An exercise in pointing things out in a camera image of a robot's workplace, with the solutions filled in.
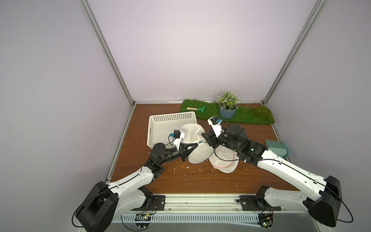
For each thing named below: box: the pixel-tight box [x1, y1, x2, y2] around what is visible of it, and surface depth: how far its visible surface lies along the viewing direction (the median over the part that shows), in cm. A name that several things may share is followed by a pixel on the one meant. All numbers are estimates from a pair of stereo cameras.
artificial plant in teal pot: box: [215, 87, 242, 119], surface depth 102 cm
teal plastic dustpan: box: [265, 139, 290, 159], surface depth 94 cm
